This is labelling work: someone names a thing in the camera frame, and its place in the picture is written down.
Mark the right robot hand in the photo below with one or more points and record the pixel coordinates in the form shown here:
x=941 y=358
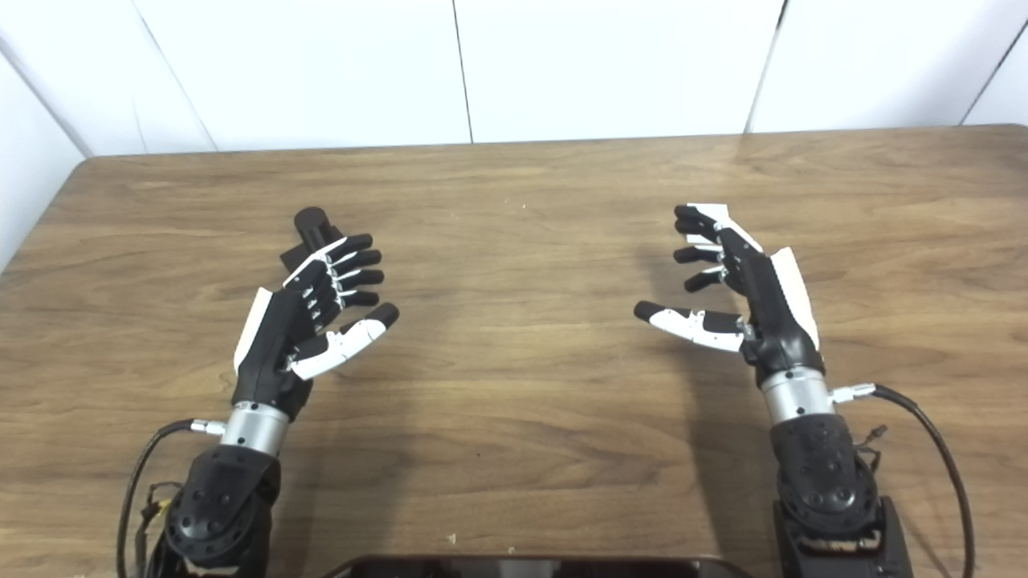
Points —
x=775 y=313

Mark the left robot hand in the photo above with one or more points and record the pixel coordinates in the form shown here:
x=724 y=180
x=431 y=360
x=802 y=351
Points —
x=273 y=337

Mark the black peg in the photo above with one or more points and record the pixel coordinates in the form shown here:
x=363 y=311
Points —
x=309 y=225

